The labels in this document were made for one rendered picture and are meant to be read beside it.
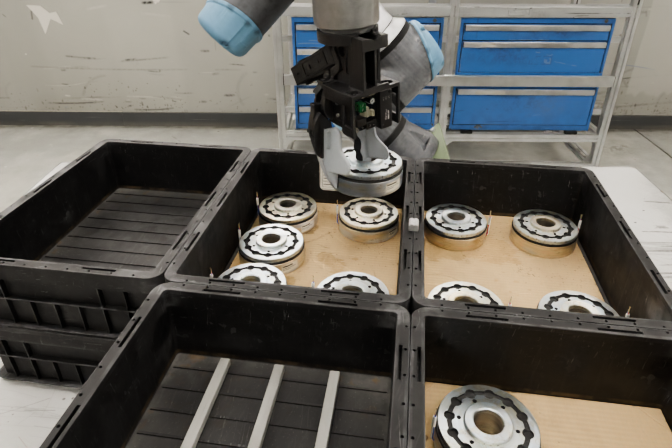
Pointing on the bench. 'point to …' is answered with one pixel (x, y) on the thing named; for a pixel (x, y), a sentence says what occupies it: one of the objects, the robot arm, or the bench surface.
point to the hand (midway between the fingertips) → (346, 171)
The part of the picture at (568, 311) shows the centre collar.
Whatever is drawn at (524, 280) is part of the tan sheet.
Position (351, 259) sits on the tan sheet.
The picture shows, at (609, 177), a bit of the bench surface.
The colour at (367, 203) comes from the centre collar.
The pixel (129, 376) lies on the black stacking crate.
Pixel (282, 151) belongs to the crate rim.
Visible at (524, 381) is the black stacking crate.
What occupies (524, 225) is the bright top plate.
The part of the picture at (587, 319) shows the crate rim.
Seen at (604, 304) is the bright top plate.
